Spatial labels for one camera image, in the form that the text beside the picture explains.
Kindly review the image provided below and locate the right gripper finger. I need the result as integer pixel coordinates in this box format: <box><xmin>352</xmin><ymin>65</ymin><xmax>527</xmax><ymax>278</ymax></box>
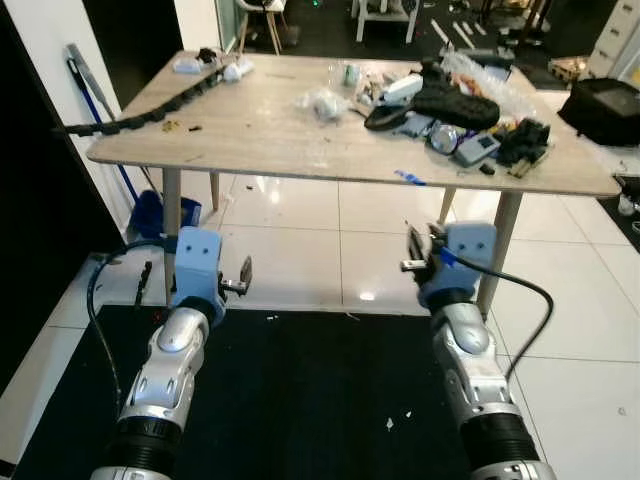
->
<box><xmin>402</xmin><ymin>222</ymin><xmax>431</xmax><ymax>273</ymax></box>

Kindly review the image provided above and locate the small blue pen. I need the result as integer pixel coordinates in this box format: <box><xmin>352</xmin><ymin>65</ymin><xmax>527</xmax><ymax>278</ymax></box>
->
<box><xmin>393</xmin><ymin>169</ymin><xmax>428</xmax><ymax>187</ymax></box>

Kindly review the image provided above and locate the blue dustpan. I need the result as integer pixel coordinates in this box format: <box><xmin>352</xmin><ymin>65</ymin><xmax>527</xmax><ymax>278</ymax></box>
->
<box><xmin>128</xmin><ymin>188</ymin><xmax>203</xmax><ymax>241</ymax></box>

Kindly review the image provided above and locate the round silver lens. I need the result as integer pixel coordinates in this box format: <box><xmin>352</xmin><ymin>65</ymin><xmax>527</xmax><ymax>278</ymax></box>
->
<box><xmin>428</xmin><ymin>124</ymin><xmax>463</xmax><ymax>155</ymax></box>

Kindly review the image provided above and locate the grey box with screen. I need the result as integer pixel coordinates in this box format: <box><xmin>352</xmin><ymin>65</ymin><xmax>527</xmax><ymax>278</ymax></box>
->
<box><xmin>453</xmin><ymin>130</ymin><xmax>500</xmax><ymax>167</ymax></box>

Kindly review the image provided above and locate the black floor carpet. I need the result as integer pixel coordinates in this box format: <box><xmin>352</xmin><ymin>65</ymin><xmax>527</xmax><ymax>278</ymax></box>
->
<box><xmin>15</xmin><ymin>305</ymin><xmax>476</xmax><ymax>480</ymax></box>

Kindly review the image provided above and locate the light wooden table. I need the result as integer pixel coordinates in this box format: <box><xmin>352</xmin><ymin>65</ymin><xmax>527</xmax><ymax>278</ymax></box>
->
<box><xmin>85</xmin><ymin>50</ymin><xmax>624</xmax><ymax>319</ymax></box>

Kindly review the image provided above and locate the pile of black parts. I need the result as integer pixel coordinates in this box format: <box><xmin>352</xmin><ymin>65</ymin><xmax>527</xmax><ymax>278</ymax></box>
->
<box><xmin>495</xmin><ymin>117</ymin><xmax>553</xmax><ymax>169</ymax></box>

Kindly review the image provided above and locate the black rubber track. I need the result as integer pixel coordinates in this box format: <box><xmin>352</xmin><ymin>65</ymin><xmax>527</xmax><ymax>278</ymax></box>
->
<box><xmin>410</xmin><ymin>62</ymin><xmax>501</xmax><ymax>131</ymax></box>

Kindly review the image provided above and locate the white handheld device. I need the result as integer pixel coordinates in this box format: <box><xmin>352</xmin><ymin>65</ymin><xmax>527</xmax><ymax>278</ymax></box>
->
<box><xmin>378</xmin><ymin>74</ymin><xmax>425</xmax><ymax>107</ymax></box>

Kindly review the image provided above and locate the clear bag with parts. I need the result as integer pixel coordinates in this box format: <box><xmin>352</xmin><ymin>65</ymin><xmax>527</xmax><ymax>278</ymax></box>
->
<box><xmin>440</xmin><ymin>50</ymin><xmax>536</xmax><ymax>106</ymax></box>

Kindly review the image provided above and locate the small white object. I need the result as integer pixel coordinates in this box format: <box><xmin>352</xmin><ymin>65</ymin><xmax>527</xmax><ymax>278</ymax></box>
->
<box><xmin>220</xmin><ymin>57</ymin><xmax>255</xmax><ymax>84</ymax></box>

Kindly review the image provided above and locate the small pale blue object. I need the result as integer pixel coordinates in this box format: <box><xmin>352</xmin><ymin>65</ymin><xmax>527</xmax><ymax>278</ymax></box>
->
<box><xmin>170</xmin><ymin>55</ymin><xmax>208</xmax><ymax>76</ymax></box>

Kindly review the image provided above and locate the black backpack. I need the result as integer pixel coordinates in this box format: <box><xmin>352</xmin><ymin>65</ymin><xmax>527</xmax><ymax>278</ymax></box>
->
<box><xmin>557</xmin><ymin>78</ymin><xmax>640</xmax><ymax>148</ymax></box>

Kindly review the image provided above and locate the small wooden crate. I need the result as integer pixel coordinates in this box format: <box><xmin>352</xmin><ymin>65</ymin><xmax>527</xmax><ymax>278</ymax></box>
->
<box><xmin>548</xmin><ymin>55</ymin><xmax>593</xmax><ymax>81</ymax></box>

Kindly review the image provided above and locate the white stool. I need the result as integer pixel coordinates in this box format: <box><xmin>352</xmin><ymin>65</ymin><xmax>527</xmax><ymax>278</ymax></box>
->
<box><xmin>350</xmin><ymin>0</ymin><xmax>421</xmax><ymax>43</ymax></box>

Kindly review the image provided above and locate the grey and blue broom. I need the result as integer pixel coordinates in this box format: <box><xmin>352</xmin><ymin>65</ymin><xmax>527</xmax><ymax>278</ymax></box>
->
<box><xmin>66</xmin><ymin>42</ymin><xmax>146</xmax><ymax>206</ymax></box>

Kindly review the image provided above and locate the wooden chair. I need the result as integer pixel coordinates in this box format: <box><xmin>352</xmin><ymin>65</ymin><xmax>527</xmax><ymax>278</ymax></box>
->
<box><xmin>236</xmin><ymin>0</ymin><xmax>288</xmax><ymax>56</ymax></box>

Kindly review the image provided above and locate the white drawer cabinet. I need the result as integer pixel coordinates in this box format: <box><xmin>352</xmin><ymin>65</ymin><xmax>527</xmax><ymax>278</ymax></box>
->
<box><xmin>588</xmin><ymin>0</ymin><xmax>640</xmax><ymax>83</ymax></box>

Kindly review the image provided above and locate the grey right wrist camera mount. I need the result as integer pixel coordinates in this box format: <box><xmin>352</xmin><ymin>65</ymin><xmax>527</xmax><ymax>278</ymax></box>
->
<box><xmin>418</xmin><ymin>222</ymin><xmax>498</xmax><ymax>309</ymax></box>

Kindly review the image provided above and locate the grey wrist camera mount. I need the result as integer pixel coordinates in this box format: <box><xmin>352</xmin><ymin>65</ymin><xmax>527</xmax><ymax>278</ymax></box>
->
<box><xmin>170</xmin><ymin>226</ymin><xmax>227</xmax><ymax>326</ymax></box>
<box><xmin>418</xmin><ymin>222</ymin><xmax>498</xmax><ymax>309</ymax></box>

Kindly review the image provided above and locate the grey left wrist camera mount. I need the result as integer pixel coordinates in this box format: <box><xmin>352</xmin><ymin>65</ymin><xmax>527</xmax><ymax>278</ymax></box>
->
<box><xmin>170</xmin><ymin>226</ymin><xmax>227</xmax><ymax>326</ymax></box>

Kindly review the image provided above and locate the black looped strap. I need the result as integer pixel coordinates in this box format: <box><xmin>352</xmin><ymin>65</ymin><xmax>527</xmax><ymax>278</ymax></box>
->
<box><xmin>364</xmin><ymin>104</ymin><xmax>413</xmax><ymax>132</ymax></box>

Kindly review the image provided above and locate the black cable drag chain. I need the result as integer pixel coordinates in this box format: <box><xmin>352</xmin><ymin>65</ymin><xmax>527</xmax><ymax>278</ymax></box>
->
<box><xmin>55</xmin><ymin>62</ymin><xmax>229</xmax><ymax>138</ymax></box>

